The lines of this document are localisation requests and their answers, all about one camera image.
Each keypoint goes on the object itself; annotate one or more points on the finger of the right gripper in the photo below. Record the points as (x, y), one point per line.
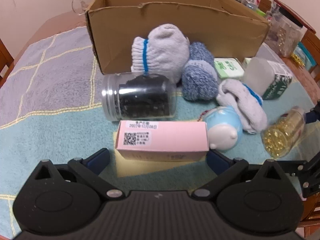
(313, 115)
(297, 166)

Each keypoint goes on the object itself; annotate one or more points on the jar of gold beads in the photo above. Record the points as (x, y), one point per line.
(279, 137)

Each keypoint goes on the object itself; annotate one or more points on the brown cardboard box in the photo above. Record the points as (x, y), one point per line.
(130, 35)

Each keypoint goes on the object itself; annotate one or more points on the blue knitted sock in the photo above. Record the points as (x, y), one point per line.
(199, 77)

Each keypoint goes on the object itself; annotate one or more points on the large clear plastic container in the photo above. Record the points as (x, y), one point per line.
(286, 28)

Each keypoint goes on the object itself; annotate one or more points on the glass mug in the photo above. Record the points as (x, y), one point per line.
(79, 6)

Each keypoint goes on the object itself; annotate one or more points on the clear jar black contents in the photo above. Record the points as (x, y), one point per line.
(138, 96)

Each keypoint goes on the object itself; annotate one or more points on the wooden chair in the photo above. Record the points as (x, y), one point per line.
(311, 43)
(6, 63)

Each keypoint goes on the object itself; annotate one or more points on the green white tissue pack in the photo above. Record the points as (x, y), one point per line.
(228, 68)

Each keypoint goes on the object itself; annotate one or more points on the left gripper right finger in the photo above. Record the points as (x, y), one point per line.
(228, 171)

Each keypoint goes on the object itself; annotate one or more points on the blue white doll toy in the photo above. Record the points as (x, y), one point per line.
(224, 128)

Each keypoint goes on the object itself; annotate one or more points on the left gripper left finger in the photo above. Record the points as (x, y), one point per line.
(87, 172)

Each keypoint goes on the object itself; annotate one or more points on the white green bottle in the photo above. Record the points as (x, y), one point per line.
(268, 79)

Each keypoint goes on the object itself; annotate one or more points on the pink cardboard box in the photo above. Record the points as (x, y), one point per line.
(162, 140)

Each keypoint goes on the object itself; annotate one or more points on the white sock blue stripe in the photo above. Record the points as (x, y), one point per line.
(246, 103)
(165, 50)

